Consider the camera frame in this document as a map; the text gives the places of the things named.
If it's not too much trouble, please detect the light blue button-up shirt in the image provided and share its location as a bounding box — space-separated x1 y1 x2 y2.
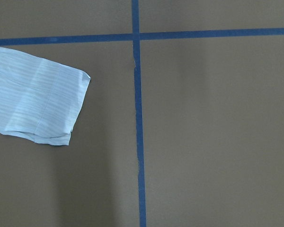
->
0 47 90 146

